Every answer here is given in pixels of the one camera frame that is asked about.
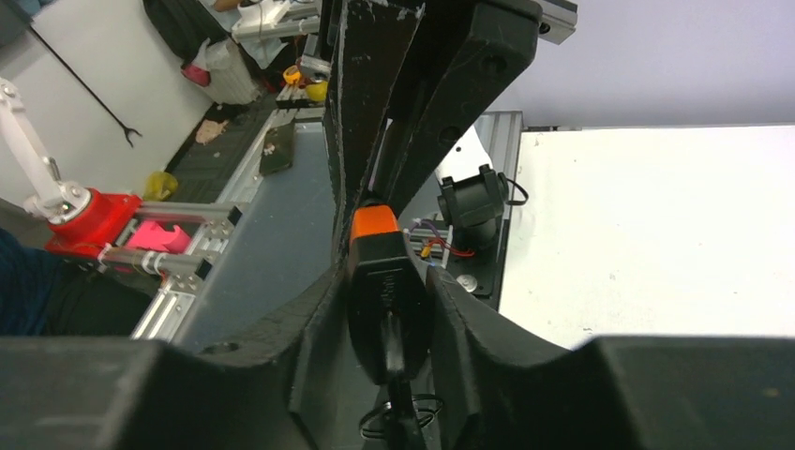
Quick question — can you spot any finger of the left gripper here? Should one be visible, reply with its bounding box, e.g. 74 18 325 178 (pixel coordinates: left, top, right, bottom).
373 1 542 214
323 1 426 262

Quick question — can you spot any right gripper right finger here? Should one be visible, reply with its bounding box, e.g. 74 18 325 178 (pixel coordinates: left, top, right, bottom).
427 268 794 449

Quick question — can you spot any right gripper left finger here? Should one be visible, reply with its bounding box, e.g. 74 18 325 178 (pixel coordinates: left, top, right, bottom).
1 265 346 449

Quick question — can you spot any orange padlock with keys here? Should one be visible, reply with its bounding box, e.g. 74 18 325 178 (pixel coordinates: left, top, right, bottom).
344 203 437 449

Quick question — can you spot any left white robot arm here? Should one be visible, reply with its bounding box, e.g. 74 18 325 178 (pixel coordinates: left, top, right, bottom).
320 1 544 260

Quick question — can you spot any red and white fixture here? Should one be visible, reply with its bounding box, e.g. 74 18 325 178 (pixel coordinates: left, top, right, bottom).
1 79 143 260

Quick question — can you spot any pink block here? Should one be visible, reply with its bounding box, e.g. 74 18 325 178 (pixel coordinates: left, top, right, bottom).
125 220 191 254

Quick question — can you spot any aluminium frame rail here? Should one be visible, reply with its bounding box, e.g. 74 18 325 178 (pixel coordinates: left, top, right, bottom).
100 107 523 341

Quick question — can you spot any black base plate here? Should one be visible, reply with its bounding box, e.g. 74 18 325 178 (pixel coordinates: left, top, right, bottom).
445 206 511 310

